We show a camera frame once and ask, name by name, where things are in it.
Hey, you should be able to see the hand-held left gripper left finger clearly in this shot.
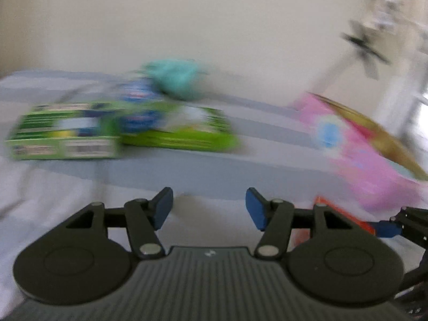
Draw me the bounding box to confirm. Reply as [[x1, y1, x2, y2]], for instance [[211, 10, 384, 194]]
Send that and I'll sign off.
[[65, 187, 174, 259]]

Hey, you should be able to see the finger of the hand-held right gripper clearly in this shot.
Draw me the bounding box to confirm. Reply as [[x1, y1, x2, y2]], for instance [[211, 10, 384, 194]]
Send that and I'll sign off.
[[374, 207, 428, 239]]

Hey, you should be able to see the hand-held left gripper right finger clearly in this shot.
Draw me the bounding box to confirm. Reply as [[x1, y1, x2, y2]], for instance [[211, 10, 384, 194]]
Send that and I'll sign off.
[[246, 188, 360, 259]]

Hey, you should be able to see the teal teddy bear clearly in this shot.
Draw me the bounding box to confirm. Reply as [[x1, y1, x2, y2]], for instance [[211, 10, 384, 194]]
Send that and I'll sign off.
[[142, 58, 209, 102]]

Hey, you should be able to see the orange box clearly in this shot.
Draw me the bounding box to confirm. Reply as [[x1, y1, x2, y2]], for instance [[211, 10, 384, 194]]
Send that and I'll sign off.
[[292, 195, 377, 245]]

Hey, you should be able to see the pink package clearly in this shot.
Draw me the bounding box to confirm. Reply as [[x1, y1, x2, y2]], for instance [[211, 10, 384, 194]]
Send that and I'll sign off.
[[292, 93, 428, 212]]

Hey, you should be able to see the green printed box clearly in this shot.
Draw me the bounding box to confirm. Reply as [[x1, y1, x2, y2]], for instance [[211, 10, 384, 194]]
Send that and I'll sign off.
[[117, 102, 241, 152], [5, 102, 124, 161]]

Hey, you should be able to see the gold rimmed container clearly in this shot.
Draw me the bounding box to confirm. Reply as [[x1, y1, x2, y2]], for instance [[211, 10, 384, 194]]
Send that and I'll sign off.
[[309, 93, 428, 182]]

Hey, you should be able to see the blue white packet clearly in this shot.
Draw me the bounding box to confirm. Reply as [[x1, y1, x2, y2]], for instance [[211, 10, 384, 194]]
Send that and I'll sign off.
[[119, 78, 166, 132]]

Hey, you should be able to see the black white hanging rack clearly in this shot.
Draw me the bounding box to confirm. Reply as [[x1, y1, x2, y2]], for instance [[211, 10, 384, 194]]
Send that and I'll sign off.
[[334, 0, 428, 81]]

